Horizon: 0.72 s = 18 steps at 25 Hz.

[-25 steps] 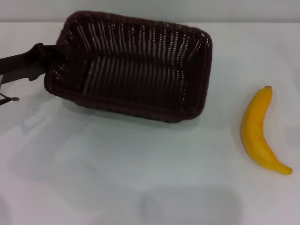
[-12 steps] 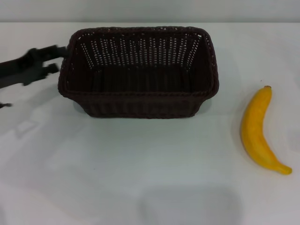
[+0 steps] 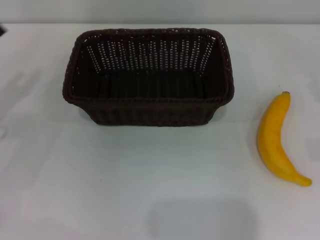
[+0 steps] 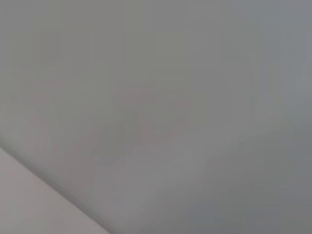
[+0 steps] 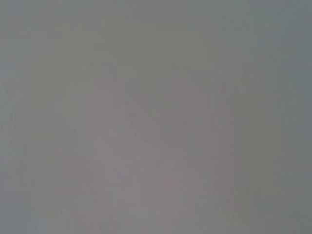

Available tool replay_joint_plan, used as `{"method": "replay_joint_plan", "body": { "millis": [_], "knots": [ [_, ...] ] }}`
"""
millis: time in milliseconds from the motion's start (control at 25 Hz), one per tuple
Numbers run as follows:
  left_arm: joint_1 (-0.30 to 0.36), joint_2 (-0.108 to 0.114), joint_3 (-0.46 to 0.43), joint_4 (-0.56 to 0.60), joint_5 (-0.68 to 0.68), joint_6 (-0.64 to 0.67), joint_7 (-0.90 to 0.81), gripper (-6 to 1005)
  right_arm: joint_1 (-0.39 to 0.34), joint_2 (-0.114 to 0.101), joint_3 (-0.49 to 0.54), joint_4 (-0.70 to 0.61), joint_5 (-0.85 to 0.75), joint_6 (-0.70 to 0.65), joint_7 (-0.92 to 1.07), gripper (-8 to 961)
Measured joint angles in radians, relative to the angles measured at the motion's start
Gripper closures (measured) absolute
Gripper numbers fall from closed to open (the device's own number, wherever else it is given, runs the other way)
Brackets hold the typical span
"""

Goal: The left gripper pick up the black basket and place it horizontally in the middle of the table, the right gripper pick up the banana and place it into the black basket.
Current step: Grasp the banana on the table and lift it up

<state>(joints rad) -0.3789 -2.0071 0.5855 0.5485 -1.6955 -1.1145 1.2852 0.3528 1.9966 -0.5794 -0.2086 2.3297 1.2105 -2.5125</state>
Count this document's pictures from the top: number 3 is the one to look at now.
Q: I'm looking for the dark brown woven basket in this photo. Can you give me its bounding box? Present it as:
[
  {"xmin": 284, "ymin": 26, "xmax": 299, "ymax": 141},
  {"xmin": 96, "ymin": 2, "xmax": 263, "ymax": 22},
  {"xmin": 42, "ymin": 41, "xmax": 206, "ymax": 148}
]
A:
[{"xmin": 61, "ymin": 27, "xmax": 236, "ymax": 128}]

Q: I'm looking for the yellow banana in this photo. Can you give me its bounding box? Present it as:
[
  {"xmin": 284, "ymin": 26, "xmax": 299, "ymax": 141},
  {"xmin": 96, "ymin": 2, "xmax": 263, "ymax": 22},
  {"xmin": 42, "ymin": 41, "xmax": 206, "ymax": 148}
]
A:
[{"xmin": 256, "ymin": 91, "xmax": 313, "ymax": 187}]

